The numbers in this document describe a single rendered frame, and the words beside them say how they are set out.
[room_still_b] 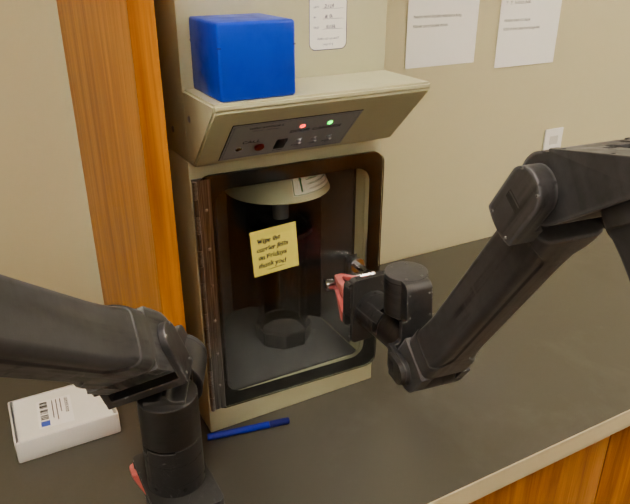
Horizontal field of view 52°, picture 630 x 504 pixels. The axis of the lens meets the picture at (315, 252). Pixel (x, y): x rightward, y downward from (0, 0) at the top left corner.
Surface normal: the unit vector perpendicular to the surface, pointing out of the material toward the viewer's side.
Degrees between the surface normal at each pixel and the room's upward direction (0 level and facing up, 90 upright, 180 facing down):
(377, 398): 0
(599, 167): 92
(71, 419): 0
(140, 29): 90
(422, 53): 90
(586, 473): 90
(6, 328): 72
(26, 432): 0
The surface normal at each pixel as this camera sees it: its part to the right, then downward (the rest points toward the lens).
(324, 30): 0.48, 0.37
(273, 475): 0.00, -0.91
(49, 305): 0.92, -0.39
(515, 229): -0.95, 0.16
